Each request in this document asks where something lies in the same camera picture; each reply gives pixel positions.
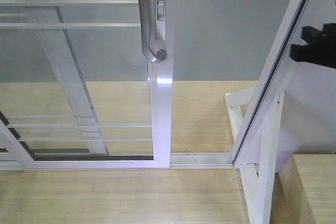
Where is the black robot gripper part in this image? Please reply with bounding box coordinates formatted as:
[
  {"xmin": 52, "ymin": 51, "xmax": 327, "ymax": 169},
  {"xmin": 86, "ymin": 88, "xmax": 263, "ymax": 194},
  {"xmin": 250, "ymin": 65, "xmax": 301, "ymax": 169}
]
[{"xmin": 290, "ymin": 23, "xmax": 335, "ymax": 68}]

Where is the grey metal door handle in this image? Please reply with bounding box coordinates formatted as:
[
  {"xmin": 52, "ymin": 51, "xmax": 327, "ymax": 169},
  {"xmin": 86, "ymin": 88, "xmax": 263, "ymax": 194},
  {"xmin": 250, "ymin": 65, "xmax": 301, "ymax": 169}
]
[{"xmin": 138, "ymin": 0, "xmax": 167, "ymax": 63}]

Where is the white sliding glass door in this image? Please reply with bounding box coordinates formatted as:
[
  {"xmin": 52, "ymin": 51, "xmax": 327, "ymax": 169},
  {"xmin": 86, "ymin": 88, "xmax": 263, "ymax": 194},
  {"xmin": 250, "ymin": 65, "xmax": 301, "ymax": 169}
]
[{"xmin": 1, "ymin": 0, "xmax": 175, "ymax": 169}]

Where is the grey door lock plate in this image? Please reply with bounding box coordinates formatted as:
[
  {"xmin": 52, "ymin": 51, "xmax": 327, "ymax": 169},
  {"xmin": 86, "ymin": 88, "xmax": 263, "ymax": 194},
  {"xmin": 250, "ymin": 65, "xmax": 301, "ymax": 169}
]
[{"xmin": 155, "ymin": 0, "xmax": 166, "ymax": 41}]

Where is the aluminium door floor track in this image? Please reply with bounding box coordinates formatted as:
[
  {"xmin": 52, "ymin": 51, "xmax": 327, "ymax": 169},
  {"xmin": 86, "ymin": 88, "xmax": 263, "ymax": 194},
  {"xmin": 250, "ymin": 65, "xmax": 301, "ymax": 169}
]
[{"xmin": 170, "ymin": 152, "xmax": 233, "ymax": 169}]

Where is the white fixed glass door panel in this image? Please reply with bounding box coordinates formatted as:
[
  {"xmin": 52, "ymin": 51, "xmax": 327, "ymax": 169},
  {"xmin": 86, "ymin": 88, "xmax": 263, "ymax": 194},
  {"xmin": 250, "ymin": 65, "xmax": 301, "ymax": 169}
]
[{"xmin": 1, "ymin": 0, "xmax": 114, "ymax": 169}]

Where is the light wooden box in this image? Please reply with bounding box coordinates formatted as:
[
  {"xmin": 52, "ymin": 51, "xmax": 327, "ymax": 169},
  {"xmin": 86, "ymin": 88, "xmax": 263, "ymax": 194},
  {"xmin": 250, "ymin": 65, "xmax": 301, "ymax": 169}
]
[{"xmin": 279, "ymin": 154, "xmax": 335, "ymax": 223}]

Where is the white right support brace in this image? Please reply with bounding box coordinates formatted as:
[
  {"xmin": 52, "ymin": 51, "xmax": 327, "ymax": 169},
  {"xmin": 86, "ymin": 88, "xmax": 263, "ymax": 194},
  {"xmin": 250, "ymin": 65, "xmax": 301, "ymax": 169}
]
[{"xmin": 225, "ymin": 85, "xmax": 284, "ymax": 223}]

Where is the light wooden floor platform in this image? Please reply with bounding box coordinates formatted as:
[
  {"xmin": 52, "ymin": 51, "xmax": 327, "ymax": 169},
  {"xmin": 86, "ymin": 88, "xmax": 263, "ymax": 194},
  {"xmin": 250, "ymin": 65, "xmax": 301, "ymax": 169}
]
[{"xmin": 1, "ymin": 81, "xmax": 253, "ymax": 223}]

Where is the white outer door frame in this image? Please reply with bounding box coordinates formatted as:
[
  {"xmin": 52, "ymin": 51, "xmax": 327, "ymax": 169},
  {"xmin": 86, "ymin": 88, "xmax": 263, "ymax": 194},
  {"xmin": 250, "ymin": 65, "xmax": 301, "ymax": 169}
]
[{"xmin": 230, "ymin": 0, "xmax": 336, "ymax": 169}]

